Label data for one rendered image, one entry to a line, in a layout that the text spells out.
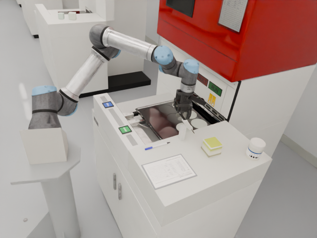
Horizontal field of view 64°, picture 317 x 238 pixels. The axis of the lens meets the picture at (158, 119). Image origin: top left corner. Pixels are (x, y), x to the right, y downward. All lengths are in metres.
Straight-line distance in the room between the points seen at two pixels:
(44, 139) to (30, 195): 1.14
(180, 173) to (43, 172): 0.68
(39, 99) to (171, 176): 0.73
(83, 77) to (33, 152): 0.46
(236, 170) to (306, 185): 1.69
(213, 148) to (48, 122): 0.79
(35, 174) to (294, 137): 2.62
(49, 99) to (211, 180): 0.85
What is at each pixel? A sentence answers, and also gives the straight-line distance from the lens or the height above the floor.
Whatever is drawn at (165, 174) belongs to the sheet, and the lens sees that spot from 1.14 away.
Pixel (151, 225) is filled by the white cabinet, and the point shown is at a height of 0.73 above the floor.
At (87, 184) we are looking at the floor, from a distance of 2.37.
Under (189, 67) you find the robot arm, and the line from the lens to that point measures 1.21.
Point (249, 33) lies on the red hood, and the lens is 1.31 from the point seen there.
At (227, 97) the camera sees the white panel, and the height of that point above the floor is 1.10.
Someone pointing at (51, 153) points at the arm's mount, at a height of 0.88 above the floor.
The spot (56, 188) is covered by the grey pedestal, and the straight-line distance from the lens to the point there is 1.54.
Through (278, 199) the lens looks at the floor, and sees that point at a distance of 2.61.
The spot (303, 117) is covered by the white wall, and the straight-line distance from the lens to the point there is 3.05.
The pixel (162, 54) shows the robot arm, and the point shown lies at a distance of 1.12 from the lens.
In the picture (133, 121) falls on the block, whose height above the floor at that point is 0.91.
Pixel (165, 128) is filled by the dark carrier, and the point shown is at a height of 0.90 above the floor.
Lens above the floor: 1.81
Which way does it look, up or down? 36 degrees down
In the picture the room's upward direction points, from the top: 6 degrees clockwise
